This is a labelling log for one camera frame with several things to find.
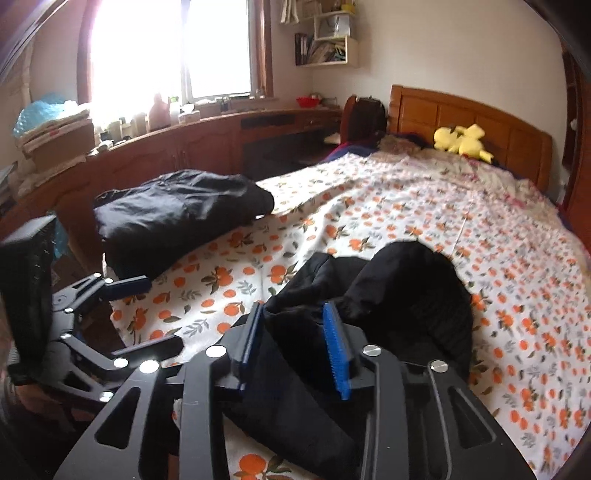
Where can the black coat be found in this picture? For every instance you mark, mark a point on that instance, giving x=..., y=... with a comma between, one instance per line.
x=406, y=286

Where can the folded white cloths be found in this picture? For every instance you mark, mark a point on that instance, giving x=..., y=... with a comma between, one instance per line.
x=64, y=121

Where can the white bottle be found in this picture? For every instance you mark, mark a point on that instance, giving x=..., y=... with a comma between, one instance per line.
x=174, y=112

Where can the white paper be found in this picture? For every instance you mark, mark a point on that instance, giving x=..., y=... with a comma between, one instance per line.
x=333, y=137

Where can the wooden headboard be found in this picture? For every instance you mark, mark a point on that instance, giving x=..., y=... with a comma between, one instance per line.
x=415, y=108

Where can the yellow plush toy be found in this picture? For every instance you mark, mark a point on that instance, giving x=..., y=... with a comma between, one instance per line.
x=455, y=138

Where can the floral quilt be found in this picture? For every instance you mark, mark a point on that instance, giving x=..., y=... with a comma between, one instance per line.
x=485, y=177

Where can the cardboard box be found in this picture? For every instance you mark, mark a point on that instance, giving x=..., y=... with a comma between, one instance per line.
x=60, y=147

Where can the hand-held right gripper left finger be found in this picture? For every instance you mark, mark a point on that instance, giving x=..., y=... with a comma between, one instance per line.
x=251, y=337

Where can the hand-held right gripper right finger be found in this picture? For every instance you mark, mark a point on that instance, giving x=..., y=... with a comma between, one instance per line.
x=334, y=350

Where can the blue bubble wrap bag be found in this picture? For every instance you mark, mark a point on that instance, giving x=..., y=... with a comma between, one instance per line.
x=39, y=110

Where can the pink bottle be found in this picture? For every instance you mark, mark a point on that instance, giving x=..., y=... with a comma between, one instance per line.
x=158, y=113

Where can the wooden desk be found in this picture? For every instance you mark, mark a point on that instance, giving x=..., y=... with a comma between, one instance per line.
x=198, y=138

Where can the white wall shelf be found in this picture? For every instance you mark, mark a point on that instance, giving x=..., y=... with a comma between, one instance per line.
x=353, y=50

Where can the tissue box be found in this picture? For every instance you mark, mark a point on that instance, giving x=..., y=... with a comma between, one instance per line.
x=189, y=114

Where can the blue red cloth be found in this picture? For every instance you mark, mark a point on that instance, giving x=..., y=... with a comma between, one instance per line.
x=348, y=150

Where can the black bag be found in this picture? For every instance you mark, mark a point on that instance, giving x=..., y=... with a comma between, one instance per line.
x=369, y=115

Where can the window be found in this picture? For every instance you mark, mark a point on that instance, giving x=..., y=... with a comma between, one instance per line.
x=138, y=46

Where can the leaning books and papers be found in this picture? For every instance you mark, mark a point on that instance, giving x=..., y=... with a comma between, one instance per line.
x=328, y=51

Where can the white paper bag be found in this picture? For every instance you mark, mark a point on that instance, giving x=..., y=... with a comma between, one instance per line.
x=337, y=25

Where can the folded black garment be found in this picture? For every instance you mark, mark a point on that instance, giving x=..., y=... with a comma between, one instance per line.
x=184, y=212

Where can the wooden chair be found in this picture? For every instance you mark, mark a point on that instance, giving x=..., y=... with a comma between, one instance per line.
x=346, y=120

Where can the bed with orange-print sheet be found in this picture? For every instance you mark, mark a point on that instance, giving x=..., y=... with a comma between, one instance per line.
x=392, y=207

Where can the black binders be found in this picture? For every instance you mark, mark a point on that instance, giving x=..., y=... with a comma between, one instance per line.
x=302, y=48

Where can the red bowl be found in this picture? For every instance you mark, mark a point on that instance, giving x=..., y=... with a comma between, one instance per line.
x=304, y=101

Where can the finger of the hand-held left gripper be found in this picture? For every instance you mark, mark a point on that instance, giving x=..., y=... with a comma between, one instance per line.
x=129, y=285
x=157, y=348

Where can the wooden louvred wardrobe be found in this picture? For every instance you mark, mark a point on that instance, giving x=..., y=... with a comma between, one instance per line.
x=577, y=207

